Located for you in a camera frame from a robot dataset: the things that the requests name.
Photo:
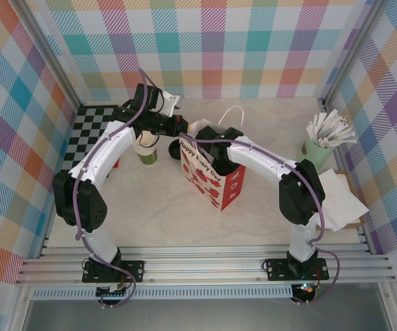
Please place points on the stack of green paper cups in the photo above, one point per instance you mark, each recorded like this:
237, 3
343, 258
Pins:
146, 157

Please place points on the right small circuit board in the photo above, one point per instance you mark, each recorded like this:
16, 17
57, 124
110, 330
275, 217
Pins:
305, 289

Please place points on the white paper napkin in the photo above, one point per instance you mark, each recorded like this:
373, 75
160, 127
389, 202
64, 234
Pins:
343, 207

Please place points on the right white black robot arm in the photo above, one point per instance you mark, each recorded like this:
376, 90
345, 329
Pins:
260, 158

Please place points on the white wrapped straws bundle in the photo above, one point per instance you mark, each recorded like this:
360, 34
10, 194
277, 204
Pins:
329, 129

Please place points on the white red printed paper bag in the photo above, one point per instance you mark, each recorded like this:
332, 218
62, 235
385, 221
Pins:
232, 186

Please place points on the aluminium corner post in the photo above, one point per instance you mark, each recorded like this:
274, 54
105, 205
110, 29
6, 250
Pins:
351, 51
48, 51

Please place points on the red block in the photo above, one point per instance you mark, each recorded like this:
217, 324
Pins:
115, 163

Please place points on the mint green holder cup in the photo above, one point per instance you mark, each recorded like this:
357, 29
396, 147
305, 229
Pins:
317, 157

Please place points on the black plastic cup lid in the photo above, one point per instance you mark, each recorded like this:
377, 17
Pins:
174, 150

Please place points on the black grey chessboard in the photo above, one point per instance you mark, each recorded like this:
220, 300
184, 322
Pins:
87, 131

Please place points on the aluminium rail frame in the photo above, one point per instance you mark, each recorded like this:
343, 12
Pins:
201, 265

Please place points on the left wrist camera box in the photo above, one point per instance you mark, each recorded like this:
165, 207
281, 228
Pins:
169, 103

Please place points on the small circuit board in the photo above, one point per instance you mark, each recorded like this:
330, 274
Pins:
305, 289
113, 291

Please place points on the left aluminium corner post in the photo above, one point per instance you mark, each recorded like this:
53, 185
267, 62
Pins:
48, 51

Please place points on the left small circuit board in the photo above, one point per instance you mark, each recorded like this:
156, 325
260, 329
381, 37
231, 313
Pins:
113, 291

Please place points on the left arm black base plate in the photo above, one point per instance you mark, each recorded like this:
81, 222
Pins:
132, 270

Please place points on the right aluminium corner post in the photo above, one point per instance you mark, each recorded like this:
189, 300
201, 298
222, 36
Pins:
351, 51

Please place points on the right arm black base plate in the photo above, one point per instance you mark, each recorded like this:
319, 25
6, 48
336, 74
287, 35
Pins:
277, 269

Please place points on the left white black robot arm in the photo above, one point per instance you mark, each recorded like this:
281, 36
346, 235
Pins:
105, 155

